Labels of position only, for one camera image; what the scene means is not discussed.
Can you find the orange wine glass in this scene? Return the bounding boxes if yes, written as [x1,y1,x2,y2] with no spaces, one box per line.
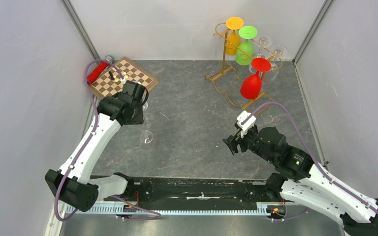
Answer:
[225,16,244,56]

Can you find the gold wire glass rack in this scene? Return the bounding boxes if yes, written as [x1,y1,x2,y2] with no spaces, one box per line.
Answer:
[205,22,274,111]

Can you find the clear back wine glass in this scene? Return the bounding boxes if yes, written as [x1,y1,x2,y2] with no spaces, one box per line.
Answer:
[252,34,272,59]

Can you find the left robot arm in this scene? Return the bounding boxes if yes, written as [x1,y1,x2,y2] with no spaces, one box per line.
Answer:
[45,81,148,212]

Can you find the red wine glass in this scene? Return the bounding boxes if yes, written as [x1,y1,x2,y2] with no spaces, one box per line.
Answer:
[240,58,271,100]

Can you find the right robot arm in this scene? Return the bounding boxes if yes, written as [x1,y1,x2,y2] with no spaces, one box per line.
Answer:
[223,125,378,236]

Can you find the red glitter tube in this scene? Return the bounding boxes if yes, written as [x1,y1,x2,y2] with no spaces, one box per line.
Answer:
[85,55,114,85]

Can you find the wooden chessboard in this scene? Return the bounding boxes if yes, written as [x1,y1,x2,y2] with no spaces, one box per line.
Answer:
[89,57,159,99]

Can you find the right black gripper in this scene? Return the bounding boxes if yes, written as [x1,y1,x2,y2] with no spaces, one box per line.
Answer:
[222,124,276,164]

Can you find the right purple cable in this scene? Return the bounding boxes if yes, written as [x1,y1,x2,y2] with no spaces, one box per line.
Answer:
[243,101,378,236]

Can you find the black chess piece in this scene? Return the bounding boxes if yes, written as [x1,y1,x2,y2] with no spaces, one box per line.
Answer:
[108,71,115,80]

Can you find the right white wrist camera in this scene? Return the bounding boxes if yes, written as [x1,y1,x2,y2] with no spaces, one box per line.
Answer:
[236,111,256,138]

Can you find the green wine glass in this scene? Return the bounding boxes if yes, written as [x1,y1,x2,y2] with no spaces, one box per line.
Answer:
[235,26,258,65]

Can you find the clear green-rimmed wine glass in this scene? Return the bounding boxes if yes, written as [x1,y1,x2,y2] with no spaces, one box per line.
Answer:
[139,113,154,144]

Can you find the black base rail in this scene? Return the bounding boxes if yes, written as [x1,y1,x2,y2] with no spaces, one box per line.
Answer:
[117,177,286,213]

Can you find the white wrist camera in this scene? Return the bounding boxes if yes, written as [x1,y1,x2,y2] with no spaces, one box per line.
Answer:
[236,111,256,138]
[120,75,127,85]

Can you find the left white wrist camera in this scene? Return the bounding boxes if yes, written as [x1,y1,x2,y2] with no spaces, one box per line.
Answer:
[120,75,127,85]

